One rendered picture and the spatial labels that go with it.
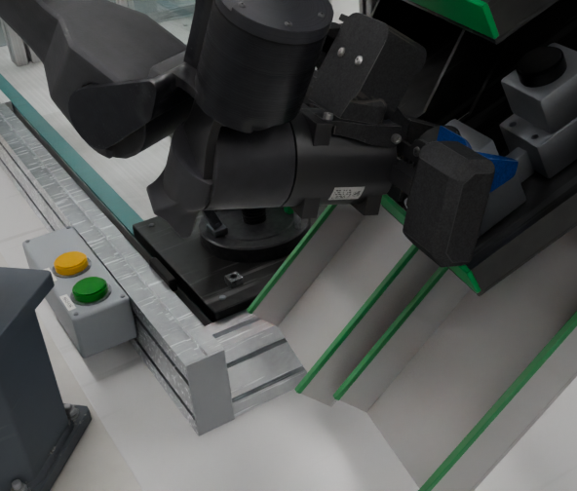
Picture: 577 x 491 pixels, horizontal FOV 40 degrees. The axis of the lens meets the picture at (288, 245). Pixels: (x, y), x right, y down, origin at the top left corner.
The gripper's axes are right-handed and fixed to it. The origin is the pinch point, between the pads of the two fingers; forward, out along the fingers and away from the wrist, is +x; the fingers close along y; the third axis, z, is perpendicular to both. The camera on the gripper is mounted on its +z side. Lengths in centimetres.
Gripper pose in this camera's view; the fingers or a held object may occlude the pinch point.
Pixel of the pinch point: (448, 155)
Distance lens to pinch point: 52.0
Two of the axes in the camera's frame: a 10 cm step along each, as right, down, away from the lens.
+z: 1.4, -9.0, -4.2
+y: -4.0, -4.4, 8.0
